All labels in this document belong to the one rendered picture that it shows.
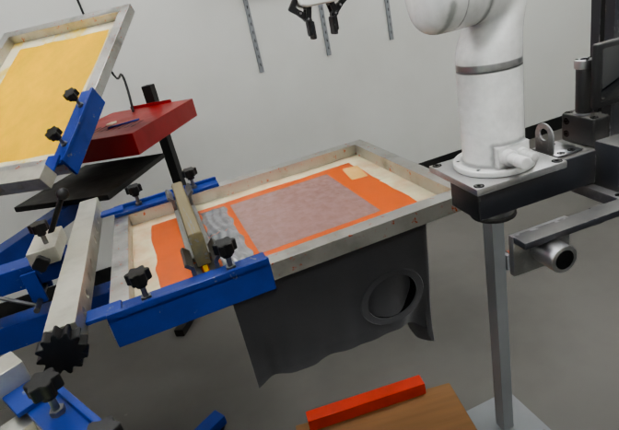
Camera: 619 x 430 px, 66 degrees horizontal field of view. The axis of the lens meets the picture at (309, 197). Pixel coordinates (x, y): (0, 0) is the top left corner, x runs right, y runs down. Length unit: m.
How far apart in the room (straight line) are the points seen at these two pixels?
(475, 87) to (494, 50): 0.06
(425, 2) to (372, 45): 2.81
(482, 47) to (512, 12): 0.06
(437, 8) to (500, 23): 0.11
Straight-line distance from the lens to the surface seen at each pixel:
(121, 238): 1.27
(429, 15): 0.68
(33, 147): 1.76
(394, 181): 1.28
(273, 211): 1.24
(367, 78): 3.48
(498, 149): 0.76
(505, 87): 0.75
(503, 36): 0.74
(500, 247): 1.43
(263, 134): 3.26
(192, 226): 1.01
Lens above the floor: 1.44
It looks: 22 degrees down
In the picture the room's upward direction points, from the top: 12 degrees counter-clockwise
